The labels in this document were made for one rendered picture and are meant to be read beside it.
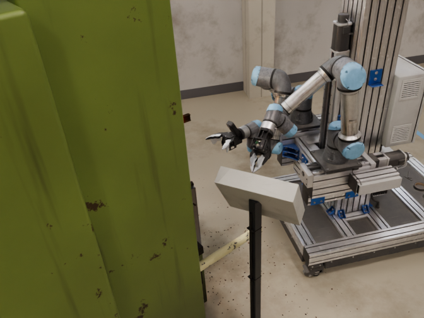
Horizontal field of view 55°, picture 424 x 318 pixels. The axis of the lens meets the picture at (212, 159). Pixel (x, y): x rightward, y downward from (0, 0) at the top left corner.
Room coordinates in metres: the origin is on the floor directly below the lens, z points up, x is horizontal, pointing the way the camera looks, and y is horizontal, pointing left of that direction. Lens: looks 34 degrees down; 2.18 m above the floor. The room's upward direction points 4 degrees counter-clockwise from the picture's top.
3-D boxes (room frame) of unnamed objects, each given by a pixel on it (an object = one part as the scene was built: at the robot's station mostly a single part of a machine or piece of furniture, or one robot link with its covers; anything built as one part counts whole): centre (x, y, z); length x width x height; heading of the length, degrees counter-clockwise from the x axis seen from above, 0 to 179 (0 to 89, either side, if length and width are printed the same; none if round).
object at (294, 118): (2.45, -0.64, 0.87); 0.15 x 0.15 x 0.10
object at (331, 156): (1.96, -0.72, 0.87); 0.15 x 0.15 x 0.10
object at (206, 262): (1.50, -0.05, 0.62); 0.44 x 0.05 x 0.05; 126
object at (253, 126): (2.10, -0.26, 0.98); 0.11 x 0.08 x 0.09; 126
